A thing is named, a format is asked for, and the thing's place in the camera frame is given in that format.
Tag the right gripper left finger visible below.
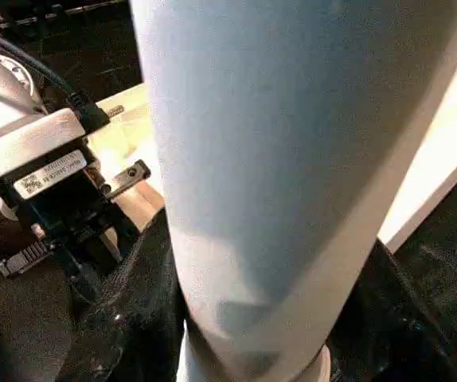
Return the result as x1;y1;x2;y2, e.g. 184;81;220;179
57;211;188;382

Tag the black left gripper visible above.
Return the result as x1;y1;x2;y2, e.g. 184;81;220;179
0;155;151;278

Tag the black work surface mat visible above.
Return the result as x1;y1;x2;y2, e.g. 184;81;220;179
0;0;457;382

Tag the white plastic table top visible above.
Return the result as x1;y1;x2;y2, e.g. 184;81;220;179
85;36;457;255

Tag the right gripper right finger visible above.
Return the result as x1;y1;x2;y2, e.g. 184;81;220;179
326;239;457;382

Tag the white plastic table leg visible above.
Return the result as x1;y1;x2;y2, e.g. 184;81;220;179
129;0;457;382

